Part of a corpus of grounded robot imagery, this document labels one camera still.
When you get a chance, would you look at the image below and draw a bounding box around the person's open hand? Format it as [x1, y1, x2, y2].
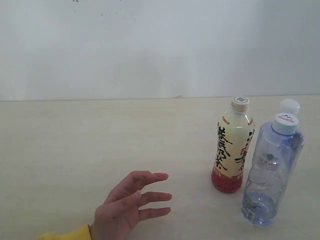
[89, 170, 172, 240]

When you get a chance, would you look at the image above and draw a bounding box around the blue tinted clear water bottle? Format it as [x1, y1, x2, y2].
[241, 112, 305, 227]

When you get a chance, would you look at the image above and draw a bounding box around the yellow sleeve forearm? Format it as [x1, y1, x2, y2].
[37, 224, 92, 240]

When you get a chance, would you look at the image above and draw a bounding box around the yellow tea bottle red base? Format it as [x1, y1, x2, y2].
[211, 95, 255, 194]

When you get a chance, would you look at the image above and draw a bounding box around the clear water bottle white cap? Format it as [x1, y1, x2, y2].
[278, 98, 301, 116]

